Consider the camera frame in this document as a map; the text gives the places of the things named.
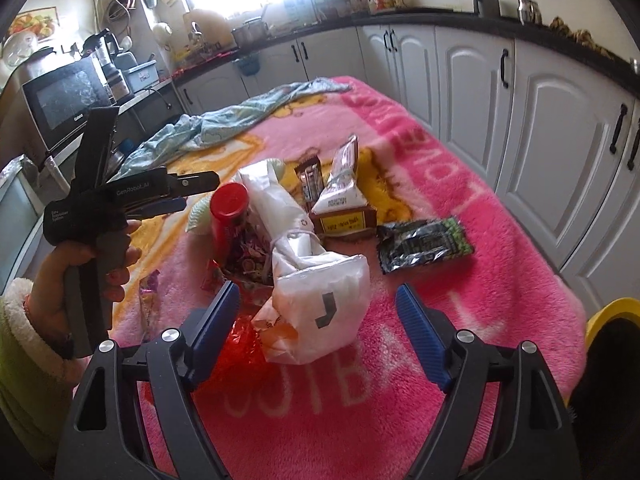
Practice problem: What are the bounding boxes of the white kitchen cabinets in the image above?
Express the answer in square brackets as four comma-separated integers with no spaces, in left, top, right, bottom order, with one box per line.
[175,22,640,311]

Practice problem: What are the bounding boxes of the light blue cloth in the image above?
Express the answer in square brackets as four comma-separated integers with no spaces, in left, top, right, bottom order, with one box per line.
[120,77,353,178]

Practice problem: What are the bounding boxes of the grey coiled hose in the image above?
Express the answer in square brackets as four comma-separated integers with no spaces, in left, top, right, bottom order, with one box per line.
[105,0,137,23]

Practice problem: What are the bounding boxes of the steel cooking pot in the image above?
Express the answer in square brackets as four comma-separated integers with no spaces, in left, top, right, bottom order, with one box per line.
[231,17,271,47]

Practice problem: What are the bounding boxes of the black microwave oven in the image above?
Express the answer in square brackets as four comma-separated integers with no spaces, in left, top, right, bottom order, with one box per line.
[21,55,113,148]

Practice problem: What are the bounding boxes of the black green snack packet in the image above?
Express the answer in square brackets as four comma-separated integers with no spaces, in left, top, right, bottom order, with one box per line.
[376,217,475,275]

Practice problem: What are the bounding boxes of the yellow bin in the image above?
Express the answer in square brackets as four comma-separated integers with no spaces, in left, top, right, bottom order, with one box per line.
[562,297,640,480]

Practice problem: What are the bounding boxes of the grey plastic basket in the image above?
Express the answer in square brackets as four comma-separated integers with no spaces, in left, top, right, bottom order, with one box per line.
[122,60,161,93]

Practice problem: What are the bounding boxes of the brown box yellow label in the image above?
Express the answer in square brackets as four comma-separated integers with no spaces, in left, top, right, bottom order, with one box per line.
[309,204,376,237]

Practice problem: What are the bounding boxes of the white plastic bag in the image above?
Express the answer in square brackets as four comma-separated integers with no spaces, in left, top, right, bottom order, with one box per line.
[235,160,372,365]

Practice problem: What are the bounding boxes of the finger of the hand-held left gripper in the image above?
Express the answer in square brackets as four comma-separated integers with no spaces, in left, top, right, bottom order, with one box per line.
[166,171,221,193]
[127,198,187,221]

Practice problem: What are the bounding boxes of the red-lid snack can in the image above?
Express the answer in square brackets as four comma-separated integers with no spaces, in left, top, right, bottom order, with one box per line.
[210,182,251,271]

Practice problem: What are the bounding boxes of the purple foil wrapper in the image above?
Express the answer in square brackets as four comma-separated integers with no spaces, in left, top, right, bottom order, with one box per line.
[140,270,163,326]

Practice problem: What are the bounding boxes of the dark blender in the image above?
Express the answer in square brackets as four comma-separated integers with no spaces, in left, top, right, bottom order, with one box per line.
[82,30,133,103]

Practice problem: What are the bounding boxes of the red cellophane wrapper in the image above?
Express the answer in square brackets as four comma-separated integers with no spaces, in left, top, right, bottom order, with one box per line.
[200,307,268,378]

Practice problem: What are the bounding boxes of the person's left forearm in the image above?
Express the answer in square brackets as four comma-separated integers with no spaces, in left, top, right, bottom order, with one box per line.
[0,277,81,466]

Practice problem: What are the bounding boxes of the brown snack bar wrapper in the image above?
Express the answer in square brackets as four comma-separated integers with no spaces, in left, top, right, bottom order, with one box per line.
[294,156,323,203]

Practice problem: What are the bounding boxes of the fruit wall poster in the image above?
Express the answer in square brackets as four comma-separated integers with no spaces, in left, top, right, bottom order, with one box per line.
[7,12,56,41]

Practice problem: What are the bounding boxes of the counter shelf with jars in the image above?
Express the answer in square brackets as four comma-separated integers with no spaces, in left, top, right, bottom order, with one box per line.
[282,0,353,23]

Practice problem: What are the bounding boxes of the cream round container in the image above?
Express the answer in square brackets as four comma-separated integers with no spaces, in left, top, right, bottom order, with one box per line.
[182,8,228,43]

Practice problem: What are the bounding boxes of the grey glass-door appliance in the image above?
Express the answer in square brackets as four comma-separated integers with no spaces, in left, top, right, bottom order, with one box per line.
[0,155,46,291]

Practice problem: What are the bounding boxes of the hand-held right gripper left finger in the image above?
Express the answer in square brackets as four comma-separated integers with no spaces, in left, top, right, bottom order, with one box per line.
[56,281,241,480]

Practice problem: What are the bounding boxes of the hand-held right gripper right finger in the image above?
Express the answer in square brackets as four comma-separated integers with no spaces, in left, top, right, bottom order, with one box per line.
[395,282,583,480]

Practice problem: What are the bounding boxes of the brown dried roots pile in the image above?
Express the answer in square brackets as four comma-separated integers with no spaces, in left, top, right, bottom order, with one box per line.
[550,16,608,56]

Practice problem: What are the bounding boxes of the white brown snack packet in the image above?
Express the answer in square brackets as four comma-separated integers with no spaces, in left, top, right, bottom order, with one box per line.
[311,134,368,213]

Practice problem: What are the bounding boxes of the person's left hand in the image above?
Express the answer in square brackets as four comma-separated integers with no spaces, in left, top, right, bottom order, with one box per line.
[25,220,143,348]

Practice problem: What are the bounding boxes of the pink printed blanket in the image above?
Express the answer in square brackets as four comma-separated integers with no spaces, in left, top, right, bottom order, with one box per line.
[107,76,588,480]

